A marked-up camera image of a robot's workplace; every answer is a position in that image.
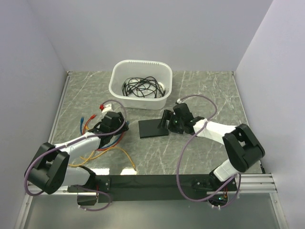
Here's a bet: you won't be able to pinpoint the red ethernet cable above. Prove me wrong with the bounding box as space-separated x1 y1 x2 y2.
84 114 124 151

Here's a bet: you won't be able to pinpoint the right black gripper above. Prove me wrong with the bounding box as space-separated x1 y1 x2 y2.
158 109 184 135

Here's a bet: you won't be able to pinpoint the aluminium rail frame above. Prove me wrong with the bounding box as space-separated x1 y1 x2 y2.
17 71 287 229

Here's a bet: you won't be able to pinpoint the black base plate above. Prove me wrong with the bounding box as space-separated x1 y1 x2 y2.
85 174 237 202

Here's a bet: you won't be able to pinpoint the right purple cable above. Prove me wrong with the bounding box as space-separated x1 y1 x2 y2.
175 94 241 208

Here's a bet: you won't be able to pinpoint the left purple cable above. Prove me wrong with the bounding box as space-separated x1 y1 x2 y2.
24 100 127 211

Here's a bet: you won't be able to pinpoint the blue ethernet cable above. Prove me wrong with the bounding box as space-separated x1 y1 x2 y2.
79 116 122 152

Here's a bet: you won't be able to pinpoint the black tangled cables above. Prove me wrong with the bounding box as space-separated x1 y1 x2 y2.
122 75 167 98

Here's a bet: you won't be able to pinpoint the yellow ethernet cable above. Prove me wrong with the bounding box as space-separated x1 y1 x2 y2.
68 146 138 170

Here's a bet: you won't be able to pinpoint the purple cable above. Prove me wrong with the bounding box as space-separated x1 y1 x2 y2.
175 94 241 208
24 100 127 211

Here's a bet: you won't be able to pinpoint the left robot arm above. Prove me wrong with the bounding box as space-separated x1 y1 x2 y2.
24 111 129 196

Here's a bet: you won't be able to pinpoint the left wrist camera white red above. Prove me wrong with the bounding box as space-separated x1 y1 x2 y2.
100 103 114 114

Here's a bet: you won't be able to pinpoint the white plastic tub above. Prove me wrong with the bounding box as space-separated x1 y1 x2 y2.
109 60 173 110

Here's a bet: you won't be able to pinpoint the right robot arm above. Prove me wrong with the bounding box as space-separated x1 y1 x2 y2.
158 103 265 190

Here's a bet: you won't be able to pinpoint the black network switch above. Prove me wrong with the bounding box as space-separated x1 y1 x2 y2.
138 119 169 139

